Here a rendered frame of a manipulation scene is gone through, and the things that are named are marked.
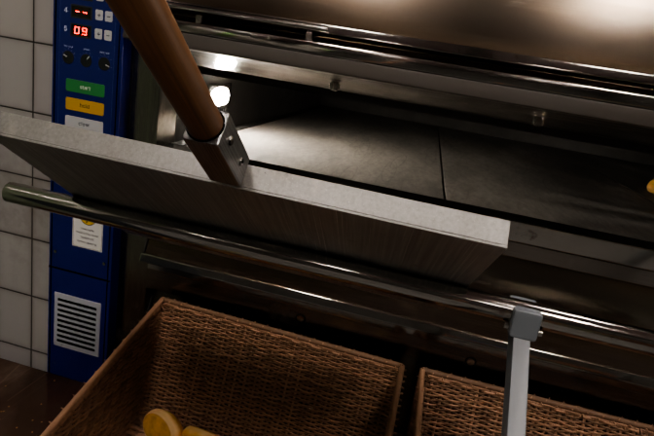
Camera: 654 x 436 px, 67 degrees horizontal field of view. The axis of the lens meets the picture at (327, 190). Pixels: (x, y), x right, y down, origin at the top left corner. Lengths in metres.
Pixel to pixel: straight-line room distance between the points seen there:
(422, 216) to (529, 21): 0.56
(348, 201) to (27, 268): 1.04
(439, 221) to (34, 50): 1.00
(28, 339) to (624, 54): 1.44
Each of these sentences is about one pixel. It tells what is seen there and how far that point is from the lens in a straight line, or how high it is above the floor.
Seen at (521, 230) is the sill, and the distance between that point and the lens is 1.00.
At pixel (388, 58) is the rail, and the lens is 0.81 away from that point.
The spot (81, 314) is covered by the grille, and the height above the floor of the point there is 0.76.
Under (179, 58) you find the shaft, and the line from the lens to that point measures 0.34.
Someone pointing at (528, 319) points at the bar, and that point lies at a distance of 0.64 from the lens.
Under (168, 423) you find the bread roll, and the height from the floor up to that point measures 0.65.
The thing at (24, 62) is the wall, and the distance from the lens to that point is 1.28.
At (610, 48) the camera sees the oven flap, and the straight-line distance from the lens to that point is 0.98.
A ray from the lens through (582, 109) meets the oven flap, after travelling 0.83.
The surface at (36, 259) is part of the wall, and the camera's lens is 1.38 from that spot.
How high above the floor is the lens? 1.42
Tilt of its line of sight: 15 degrees down
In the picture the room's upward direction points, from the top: 9 degrees clockwise
